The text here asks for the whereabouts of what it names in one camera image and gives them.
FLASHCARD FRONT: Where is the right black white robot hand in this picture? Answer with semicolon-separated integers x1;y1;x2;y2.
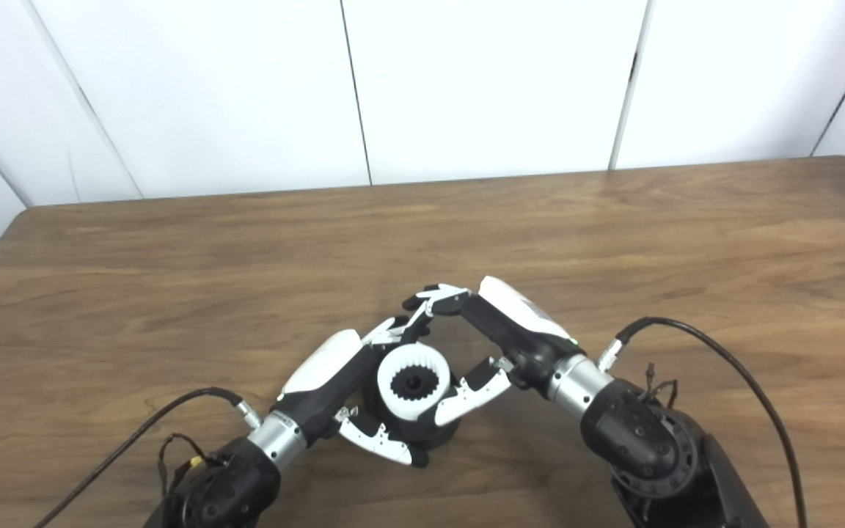
402;276;586;428

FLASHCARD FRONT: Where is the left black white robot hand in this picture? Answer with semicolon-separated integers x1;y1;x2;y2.
270;315;431;469

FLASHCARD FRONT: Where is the white toothed plastic ring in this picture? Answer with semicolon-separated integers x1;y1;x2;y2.
377;345;453;422

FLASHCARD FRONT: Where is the round black plastic part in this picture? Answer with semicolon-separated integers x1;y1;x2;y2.
361;359;461;450

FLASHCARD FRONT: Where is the right thin wrist wire bundle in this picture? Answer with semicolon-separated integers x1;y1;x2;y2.
639;363;680;406

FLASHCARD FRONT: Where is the thin wrist wire bundle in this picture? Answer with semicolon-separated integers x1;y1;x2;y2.
157;433;209;501
639;363;680;406

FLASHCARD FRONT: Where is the left thin wrist wire bundle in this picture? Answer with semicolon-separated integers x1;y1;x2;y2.
157;433;209;501

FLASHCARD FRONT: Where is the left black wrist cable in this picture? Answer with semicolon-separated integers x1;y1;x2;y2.
34;387;263;528

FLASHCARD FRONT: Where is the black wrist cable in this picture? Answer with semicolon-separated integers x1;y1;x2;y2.
34;387;263;528
597;317;809;528

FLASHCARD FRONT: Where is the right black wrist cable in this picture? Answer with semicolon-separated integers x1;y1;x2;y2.
597;317;809;528

